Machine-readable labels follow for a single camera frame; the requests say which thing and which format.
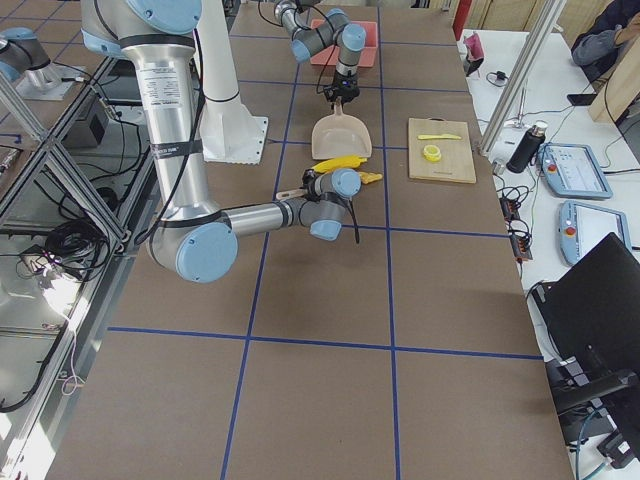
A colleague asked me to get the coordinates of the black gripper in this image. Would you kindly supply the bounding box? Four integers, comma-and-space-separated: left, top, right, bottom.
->
302, 169, 323, 198
323, 73, 359, 103

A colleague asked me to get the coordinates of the beige hand brush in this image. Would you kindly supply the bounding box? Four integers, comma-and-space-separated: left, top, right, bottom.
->
276, 188, 307, 201

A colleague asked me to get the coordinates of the yellow toy corn cob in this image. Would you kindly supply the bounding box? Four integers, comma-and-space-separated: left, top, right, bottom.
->
313, 155, 368, 174

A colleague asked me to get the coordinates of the beige plastic dustpan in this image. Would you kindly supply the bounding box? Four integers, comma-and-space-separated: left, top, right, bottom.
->
311, 100, 372, 160

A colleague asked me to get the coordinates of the long fried nugget toy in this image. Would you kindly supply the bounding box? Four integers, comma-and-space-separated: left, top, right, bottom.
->
357, 171, 384, 185

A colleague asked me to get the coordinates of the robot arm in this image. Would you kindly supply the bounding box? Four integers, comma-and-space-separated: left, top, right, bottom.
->
274, 1, 366, 103
81, 1, 361, 283

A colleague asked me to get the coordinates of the pink plastic bin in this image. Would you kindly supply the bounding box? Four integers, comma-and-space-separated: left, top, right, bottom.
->
310, 20, 379, 68

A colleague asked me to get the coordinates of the white pillar with base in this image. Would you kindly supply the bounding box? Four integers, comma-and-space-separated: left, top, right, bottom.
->
196, 1, 268, 165

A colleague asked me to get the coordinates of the yellow plastic knife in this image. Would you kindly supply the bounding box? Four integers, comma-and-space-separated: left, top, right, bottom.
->
416, 133, 462, 141

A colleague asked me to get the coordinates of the wooden cutting board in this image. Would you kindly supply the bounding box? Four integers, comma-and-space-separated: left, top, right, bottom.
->
408, 118, 476, 184

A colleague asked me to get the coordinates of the pink cloth on stand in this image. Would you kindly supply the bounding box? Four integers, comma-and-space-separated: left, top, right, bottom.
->
463, 32, 484, 76

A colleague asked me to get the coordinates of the black water bottle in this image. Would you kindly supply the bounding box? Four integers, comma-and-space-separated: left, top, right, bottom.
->
506, 120, 548, 173

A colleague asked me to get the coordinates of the black power strip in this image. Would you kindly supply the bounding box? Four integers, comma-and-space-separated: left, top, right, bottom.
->
499, 197, 533, 262

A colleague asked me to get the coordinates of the upper teach pendant tablet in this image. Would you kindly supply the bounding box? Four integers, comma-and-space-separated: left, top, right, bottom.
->
538, 143, 613, 200

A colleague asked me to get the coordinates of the teach pendant tablet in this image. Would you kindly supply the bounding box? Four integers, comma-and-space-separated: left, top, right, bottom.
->
538, 143, 613, 200
559, 200, 632, 266

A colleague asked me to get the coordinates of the seated person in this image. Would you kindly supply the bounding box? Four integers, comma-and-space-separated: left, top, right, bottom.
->
571, 0, 639, 82

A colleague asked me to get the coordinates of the lower teach pendant tablet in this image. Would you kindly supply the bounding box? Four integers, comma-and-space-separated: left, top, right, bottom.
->
559, 200, 632, 266

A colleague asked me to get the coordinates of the black laptop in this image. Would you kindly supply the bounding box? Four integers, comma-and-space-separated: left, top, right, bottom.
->
537, 231, 640, 381

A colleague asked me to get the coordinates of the aluminium frame post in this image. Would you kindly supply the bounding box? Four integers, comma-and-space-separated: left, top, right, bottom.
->
478, 0, 567, 156

